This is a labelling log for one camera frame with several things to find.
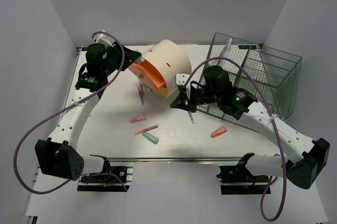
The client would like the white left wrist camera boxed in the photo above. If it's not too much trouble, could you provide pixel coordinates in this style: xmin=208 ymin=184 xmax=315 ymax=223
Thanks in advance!
xmin=93 ymin=33 xmax=113 ymax=47

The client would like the pink pen by box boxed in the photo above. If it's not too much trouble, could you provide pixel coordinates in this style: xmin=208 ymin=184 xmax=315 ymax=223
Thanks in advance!
xmin=138 ymin=82 xmax=144 ymax=98

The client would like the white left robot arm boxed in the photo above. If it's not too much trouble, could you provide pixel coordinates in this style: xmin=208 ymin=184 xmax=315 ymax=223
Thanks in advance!
xmin=35 ymin=43 xmax=142 ymax=181

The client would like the red pen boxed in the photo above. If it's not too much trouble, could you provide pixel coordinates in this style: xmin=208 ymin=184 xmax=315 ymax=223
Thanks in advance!
xmin=134 ymin=125 xmax=158 ymax=135

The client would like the green highlighter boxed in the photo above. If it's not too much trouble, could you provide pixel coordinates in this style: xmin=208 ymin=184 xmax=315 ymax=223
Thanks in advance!
xmin=142 ymin=132 xmax=159 ymax=145

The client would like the orange highlighter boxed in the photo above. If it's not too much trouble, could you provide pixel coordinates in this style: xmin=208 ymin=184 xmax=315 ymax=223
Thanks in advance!
xmin=210 ymin=126 xmax=227 ymax=138

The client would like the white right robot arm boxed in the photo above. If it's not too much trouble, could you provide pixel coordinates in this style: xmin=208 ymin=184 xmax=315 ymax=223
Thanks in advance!
xmin=170 ymin=66 xmax=330 ymax=189

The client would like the cream round drawer box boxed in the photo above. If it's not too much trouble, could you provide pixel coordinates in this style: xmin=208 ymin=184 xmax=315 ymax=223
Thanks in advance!
xmin=128 ymin=39 xmax=192 ymax=99

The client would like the blue pen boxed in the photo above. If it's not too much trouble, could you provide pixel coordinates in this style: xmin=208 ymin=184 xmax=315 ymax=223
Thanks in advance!
xmin=187 ymin=111 xmax=195 ymax=124

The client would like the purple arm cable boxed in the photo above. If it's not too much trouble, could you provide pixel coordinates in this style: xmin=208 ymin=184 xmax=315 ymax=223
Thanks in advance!
xmin=183 ymin=57 xmax=288 ymax=221
xmin=13 ymin=31 xmax=130 ymax=195

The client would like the pink highlighter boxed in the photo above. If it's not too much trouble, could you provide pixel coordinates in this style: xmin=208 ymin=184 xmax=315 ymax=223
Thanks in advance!
xmin=129 ymin=114 xmax=146 ymax=123

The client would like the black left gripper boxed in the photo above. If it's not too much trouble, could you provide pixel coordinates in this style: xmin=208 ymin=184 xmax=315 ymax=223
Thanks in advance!
xmin=102 ymin=41 xmax=142 ymax=76

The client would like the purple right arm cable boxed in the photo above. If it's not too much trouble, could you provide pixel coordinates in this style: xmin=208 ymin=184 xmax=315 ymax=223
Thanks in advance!
xmin=183 ymin=57 xmax=288 ymax=221

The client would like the white silver-spined booklet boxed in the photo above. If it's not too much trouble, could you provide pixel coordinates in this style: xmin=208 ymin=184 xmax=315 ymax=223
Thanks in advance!
xmin=209 ymin=38 xmax=233 ymax=70

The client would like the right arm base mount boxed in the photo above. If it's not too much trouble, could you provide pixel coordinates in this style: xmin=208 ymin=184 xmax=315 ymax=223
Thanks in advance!
xmin=216 ymin=166 xmax=269 ymax=195

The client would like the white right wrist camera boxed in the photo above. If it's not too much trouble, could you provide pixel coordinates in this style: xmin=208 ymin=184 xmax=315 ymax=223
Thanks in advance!
xmin=175 ymin=74 xmax=190 ymax=86

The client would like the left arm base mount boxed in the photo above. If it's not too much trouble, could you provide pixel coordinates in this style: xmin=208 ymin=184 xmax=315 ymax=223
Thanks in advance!
xmin=77 ymin=161 xmax=134 ymax=192

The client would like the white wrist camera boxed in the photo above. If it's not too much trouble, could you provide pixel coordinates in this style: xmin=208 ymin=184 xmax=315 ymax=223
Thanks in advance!
xmin=175 ymin=74 xmax=190 ymax=86
xmin=93 ymin=33 xmax=113 ymax=47

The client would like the purple pen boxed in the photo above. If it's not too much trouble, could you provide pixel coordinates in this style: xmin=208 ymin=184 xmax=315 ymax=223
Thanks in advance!
xmin=139 ymin=92 xmax=144 ymax=106

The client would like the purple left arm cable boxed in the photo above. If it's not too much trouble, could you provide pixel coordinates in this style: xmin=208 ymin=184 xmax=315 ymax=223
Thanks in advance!
xmin=13 ymin=31 xmax=130 ymax=195

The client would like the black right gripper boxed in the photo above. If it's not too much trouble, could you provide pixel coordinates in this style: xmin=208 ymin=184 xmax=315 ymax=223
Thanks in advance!
xmin=171 ymin=86 xmax=221 ymax=113

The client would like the green wire mesh organizer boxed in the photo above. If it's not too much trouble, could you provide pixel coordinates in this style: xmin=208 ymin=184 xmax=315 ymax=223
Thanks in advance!
xmin=207 ymin=33 xmax=302 ymax=120

